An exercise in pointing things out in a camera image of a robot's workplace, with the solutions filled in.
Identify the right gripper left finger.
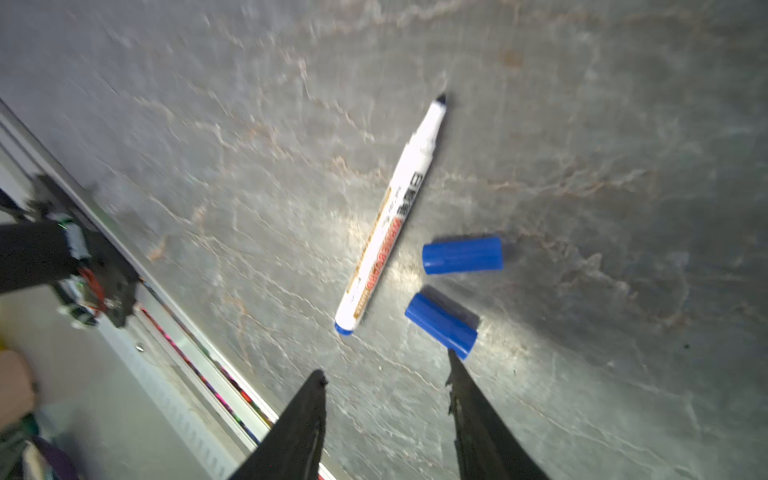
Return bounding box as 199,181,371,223
230,369,328,480

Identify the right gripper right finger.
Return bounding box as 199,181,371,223
446,350,548,479

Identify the blue pen cap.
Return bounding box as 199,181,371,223
422,237,504,275
405,293,477,360

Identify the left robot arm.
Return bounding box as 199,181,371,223
1,221,78,294

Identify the white vented cable duct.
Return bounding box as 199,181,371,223
98,315,244,479

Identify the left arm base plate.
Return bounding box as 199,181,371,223
32,175,140,328

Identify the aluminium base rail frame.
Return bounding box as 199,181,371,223
1,108,280,479

